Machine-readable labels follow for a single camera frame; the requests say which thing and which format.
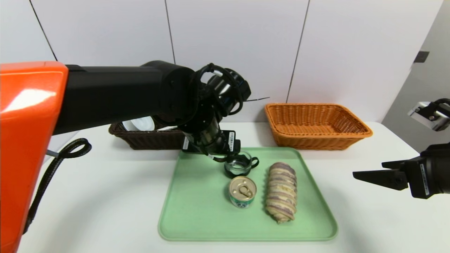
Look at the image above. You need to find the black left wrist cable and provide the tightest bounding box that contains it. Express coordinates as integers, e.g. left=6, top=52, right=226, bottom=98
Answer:
left=192, top=63, right=246, bottom=116

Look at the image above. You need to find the twisted purple swirl bread loaf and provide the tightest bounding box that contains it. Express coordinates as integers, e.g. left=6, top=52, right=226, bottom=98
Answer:
left=265, top=162, right=298, bottom=224

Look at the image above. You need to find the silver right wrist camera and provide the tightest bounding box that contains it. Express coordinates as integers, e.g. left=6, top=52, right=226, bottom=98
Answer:
left=408, top=101, right=450, bottom=132

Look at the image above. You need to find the dark brown wicker basket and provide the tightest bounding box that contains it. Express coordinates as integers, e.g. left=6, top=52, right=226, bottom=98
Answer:
left=108, top=118, right=187, bottom=150

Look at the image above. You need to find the glass cup with black handle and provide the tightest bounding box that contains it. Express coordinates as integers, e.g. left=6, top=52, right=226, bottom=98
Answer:
left=224, top=150, right=260, bottom=179

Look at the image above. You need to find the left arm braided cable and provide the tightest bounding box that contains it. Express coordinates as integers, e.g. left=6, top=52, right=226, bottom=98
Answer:
left=23, top=138, right=92, bottom=234

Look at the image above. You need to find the light green plastic tray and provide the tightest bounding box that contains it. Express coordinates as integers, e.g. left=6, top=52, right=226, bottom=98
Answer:
left=158, top=147, right=339, bottom=242

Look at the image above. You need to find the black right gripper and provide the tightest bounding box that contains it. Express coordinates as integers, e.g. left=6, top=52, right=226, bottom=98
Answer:
left=352, top=143, right=450, bottom=199

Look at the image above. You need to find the tin can with green label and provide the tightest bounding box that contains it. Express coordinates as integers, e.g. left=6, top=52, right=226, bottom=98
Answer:
left=229, top=176, right=257, bottom=209

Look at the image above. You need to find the orange wicker basket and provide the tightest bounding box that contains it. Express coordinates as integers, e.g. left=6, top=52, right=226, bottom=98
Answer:
left=264, top=103, right=374, bottom=151

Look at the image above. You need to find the white tape roll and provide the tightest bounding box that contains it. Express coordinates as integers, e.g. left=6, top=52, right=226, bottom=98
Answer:
left=122, top=117, right=155, bottom=132

